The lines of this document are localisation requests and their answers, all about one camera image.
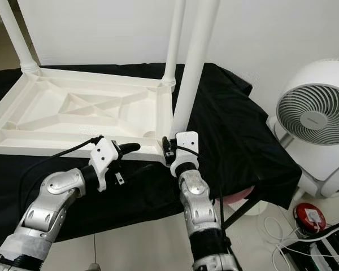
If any white plastic children table top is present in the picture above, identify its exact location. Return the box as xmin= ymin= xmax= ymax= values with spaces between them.
xmin=0 ymin=67 xmax=175 ymax=164

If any white plastic table leg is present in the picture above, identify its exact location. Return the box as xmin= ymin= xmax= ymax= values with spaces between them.
xmin=0 ymin=0 xmax=40 ymax=74
xmin=171 ymin=0 xmax=221 ymax=139
xmin=163 ymin=0 xmax=187 ymax=88

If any black table cloth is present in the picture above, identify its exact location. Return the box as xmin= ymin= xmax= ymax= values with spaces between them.
xmin=0 ymin=62 xmax=303 ymax=266

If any pink white round stool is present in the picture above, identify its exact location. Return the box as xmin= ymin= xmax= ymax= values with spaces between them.
xmin=226 ymin=186 xmax=258 ymax=207

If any black metal stand pole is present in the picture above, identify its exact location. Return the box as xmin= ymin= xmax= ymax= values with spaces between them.
xmin=223 ymin=195 xmax=264 ymax=229

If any red floor object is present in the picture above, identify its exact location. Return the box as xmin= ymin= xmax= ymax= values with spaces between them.
xmin=293 ymin=203 xmax=327 ymax=231

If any white standing fan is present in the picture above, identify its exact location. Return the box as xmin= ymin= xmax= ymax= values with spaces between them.
xmin=267 ymin=59 xmax=339 ymax=198

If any black metal floor rack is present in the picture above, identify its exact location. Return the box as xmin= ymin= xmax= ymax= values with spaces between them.
xmin=282 ymin=226 xmax=339 ymax=271

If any white green plastic tool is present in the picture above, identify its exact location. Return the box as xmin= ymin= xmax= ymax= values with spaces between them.
xmin=308 ymin=243 xmax=331 ymax=269

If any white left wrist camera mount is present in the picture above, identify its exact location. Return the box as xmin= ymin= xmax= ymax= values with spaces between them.
xmin=88 ymin=137 xmax=119 ymax=193

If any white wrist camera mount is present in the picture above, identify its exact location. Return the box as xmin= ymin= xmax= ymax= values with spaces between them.
xmin=88 ymin=137 xmax=119 ymax=193
xmin=171 ymin=131 xmax=200 ymax=177

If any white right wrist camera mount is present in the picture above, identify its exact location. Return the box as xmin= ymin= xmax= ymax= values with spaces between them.
xmin=171 ymin=131 xmax=200 ymax=177

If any white floor cable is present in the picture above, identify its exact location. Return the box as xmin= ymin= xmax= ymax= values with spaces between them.
xmin=263 ymin=217 xmax=339 ymax=266

